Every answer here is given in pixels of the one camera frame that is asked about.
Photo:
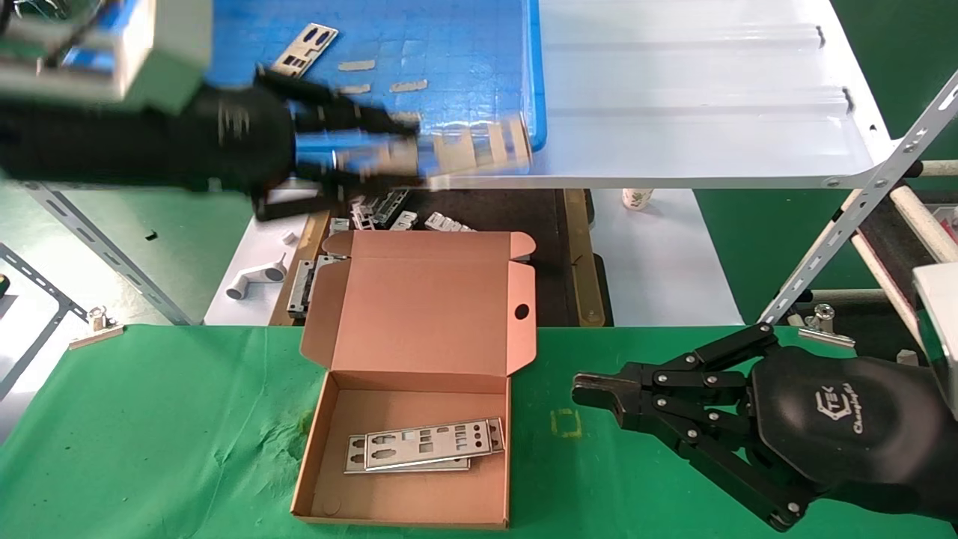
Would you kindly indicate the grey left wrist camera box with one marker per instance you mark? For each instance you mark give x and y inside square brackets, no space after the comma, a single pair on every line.
[105,45]

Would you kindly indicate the small white block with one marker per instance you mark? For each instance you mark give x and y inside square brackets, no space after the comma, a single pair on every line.
[905,358]

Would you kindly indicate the small metal bracket pile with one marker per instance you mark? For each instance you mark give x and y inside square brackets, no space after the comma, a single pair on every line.
[361,211]

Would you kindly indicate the ribbed metal bracket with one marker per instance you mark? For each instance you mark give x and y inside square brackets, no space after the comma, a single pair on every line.
[447,222]

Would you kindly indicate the green table cloth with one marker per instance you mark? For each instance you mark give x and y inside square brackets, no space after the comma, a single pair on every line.
[150,419]

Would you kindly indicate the grey slotted angle frame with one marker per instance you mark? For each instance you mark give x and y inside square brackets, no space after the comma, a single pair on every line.
[45,288]

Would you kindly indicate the grey tape strip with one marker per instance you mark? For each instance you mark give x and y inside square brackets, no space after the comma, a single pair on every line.
[356,66]
[409,86]
[358,89]

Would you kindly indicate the grey metal plate part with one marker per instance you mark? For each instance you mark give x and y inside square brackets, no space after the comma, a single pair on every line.
[299,288]

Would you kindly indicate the white metal shelf board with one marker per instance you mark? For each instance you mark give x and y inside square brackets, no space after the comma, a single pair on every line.
[673,112]

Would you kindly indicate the white tube cart frame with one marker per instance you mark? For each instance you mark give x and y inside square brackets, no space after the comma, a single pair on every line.
[924,221]

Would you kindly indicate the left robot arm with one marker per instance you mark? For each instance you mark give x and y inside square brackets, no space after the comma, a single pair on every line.
[90,142]

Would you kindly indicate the white lower board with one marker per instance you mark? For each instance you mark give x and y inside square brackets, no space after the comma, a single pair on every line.
[658,262]

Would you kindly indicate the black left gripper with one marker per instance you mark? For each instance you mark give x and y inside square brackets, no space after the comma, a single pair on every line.
[239,138]

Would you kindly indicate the ladder shaped metal bracket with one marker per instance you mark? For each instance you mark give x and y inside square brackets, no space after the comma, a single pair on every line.
[392,205]

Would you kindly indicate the blue plastic tray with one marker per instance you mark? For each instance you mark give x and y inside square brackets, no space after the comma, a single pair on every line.
[449,45]

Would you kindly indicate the grey slotted shelf upright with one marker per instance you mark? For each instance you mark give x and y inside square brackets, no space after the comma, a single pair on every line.
[112,247]
[861,209]

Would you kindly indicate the white plastic pipe fitting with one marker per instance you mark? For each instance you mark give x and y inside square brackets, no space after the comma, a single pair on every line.
[254,278]

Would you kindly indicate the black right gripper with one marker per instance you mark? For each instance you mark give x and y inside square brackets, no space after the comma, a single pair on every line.
[838,419]

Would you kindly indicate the silver metal I/O shield plate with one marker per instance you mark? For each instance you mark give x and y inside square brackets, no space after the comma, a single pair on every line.
[352,464]
[456,150]
[464,449]
[303,51]

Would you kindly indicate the brown cardboard box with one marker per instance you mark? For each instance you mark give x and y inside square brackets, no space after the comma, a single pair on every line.
[441,299]

